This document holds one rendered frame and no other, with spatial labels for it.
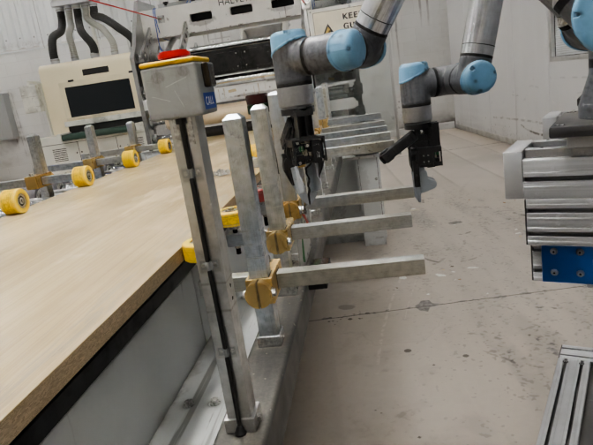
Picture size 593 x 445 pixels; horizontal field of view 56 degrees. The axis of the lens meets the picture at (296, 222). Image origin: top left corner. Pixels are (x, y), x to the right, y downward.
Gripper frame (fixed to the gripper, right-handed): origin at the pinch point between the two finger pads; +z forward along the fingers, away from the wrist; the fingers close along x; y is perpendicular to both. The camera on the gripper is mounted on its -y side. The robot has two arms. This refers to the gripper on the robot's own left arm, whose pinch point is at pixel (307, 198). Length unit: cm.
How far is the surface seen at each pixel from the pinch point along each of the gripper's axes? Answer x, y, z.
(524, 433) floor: 64, -18, 92
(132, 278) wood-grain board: -38.0, 25.1, 2.2
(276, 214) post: -7.1, -2.2, 2.6
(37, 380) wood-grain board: -47, 56, 2
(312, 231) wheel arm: 0.9, -3.6, 8.8
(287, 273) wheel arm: -10.9, 18.6, 9.5
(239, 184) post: -17.3, 20.7, -9.1
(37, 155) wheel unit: -76, -124, -12
